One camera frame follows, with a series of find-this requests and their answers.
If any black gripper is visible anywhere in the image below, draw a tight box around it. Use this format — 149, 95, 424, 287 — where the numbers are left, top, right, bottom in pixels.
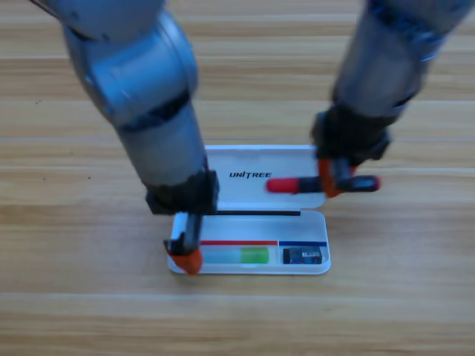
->
310, 105, 391, 198
145, 170, 220, 276

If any red and black marker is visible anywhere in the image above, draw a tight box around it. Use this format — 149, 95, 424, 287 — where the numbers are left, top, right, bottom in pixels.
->
266, 176, 381, 195

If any white Unitree pencil case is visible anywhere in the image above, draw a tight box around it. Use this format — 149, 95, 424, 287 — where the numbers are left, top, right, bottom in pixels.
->
167, 144, 332, 276

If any dark blue eraser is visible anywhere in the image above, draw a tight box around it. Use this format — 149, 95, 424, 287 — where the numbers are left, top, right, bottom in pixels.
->
283, 247, 323, 266

